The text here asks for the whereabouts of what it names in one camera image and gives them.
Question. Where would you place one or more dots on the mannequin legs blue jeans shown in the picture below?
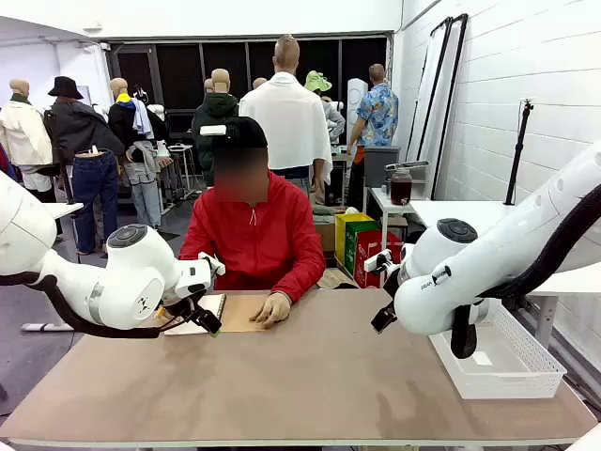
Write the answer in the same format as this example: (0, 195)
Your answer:
(94, 188)

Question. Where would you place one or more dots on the small white stand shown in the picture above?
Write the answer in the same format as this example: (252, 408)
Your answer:
(180, 148)

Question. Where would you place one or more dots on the person's right hand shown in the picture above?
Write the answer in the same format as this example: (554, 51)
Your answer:
(164, 315)

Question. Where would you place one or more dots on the person's blurred head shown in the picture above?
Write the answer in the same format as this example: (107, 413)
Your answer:
(241, 176)

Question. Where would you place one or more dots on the white tower fan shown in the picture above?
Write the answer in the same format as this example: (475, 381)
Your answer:
(357, 94)

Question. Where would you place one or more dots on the grey box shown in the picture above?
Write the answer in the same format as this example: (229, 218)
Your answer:
(380, 164)

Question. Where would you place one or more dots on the spiral notebook brown cover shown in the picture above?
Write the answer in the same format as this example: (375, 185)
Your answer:
(244, 312)

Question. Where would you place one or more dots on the black cap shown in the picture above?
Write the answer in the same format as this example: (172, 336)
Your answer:
(244, 134)

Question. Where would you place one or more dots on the glass jar brown liquid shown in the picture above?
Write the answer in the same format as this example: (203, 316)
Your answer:
(400, 190)

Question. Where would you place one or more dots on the mannequin in dark coat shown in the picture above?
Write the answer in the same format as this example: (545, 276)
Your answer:
(77, 127)

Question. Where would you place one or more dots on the small white side table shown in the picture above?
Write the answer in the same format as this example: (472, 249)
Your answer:
(382, 199)

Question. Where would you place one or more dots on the white perforated plastic basket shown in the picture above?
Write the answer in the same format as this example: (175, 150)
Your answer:
(516, 376)

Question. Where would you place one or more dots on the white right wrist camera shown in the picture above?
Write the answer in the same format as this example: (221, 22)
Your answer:
(378, 262)

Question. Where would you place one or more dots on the black bucket hat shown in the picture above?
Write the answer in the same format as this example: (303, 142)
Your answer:
(66, 87)

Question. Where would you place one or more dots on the cardboard box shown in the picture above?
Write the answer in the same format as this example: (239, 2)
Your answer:
(325, 237)

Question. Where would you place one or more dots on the mannequin in dark green hoodie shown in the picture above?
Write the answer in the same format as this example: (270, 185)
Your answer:
(213, 110)

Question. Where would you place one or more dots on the light green hat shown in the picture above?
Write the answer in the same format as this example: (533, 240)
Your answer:
(317, 82)

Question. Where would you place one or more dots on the green bag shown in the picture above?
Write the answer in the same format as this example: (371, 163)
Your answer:
(351, 249)

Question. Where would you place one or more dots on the white head-mounted camera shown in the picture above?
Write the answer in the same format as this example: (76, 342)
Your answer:
(212, 130)

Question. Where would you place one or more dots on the person's left hand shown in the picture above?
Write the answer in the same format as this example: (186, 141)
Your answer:
(272, 310)

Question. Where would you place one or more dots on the tall mannequin white cape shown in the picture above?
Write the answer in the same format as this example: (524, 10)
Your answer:
(286, 122)

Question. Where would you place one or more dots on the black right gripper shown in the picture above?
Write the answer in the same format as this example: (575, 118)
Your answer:
(382, 320)

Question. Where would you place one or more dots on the black tripod stand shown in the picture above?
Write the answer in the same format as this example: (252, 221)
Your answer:
(519, 150)

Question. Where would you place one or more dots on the mannequin in cream coat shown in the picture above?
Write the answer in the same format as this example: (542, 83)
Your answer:
(23, 136)

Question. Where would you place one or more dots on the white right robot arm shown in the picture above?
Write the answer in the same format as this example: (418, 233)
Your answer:
(469, 277)

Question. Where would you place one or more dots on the grey metal tray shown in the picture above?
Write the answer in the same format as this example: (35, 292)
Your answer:
(413, 164)

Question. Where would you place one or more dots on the bare mannequin head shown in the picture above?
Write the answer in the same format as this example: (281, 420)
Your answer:
(259, 83)
(208, 85)

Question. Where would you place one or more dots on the black framed white panel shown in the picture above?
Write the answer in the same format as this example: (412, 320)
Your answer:
(425, 108)
(441, 141)

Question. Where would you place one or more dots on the olive green cloth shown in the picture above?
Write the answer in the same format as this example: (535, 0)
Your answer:
(328, 212)

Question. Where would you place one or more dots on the person's red jacket torso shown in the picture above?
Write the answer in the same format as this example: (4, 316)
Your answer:
(263, 235)

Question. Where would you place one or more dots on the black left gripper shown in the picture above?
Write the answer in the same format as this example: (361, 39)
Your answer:
(180, 311)

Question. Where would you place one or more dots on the mannequin with yellow collar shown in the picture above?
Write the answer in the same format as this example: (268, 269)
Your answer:
(122, 122)

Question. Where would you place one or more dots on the mannequin in floral shirt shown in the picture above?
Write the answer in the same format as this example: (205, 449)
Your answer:
(378, 115)

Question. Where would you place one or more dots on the mannequin in grey shirt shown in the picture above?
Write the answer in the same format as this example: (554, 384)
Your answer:
(334, 117)

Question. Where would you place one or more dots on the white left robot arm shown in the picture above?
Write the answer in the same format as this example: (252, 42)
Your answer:
(136, 277)

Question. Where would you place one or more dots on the person's left forearm red sleeve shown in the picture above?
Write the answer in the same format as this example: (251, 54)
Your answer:
(300, 282)

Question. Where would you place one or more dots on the yellow bag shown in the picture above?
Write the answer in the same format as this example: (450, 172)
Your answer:
(340, 239)

